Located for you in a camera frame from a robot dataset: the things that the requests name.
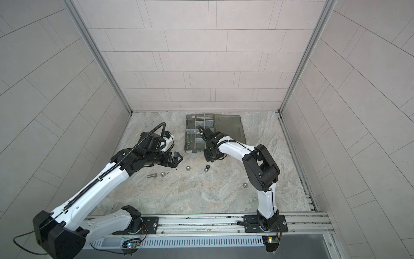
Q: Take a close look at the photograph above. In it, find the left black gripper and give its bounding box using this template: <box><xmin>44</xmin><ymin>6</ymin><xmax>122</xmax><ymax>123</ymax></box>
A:
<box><xmin>144</xmin><ymin>147</ymin><xmax>185</xmax><ymax>168</ymax></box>

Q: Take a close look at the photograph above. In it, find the grey compartment organizer box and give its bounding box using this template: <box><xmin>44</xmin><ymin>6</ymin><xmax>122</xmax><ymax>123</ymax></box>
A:
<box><xmin>184</xmin><ymin>113</ymin><xmax>246</xmax><ymax>153</ymax></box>

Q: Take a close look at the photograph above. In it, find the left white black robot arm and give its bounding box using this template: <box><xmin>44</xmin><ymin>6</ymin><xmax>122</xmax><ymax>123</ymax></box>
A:
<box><xmin>31</xmin><ymin>123</ymin><xmax>183</xmax><ymax>259</ymax></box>

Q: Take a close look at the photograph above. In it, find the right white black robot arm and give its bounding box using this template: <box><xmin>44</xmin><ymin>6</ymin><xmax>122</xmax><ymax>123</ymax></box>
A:
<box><xmin>198</xmin><ymin>126</ymin><xmax>287</xmax><ymax>233</ymax></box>

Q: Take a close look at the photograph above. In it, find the left circuit board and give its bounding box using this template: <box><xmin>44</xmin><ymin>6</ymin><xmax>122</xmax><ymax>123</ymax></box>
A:
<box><xmin>122</xmin><ymin>238</ymin><xmax>142</xmax><ymax>249</ymax></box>

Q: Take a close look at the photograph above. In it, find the circuit board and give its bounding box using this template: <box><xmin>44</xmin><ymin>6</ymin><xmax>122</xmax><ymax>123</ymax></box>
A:
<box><xmin>262</xmin><ymin>236</ymin><xmax>280</xmax><ymax>253</ymax></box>
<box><xmin>122</xmin><ymin>238</ymin><xmax>142</xmax><ymax>249</ymax></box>

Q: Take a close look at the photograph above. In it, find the right circuit board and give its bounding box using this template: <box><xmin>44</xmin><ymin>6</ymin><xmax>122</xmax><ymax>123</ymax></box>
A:
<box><xmin>262</xmin><ymin>236</ymin><xmax>280</xmax><ymax>253</ymax></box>

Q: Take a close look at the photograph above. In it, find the aluminium mounting rail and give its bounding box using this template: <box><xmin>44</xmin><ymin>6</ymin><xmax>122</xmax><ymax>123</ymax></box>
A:
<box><xmin>63</xmin><ymin>212</ymin><xmax>335</xmax><ymax>240</ymax></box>

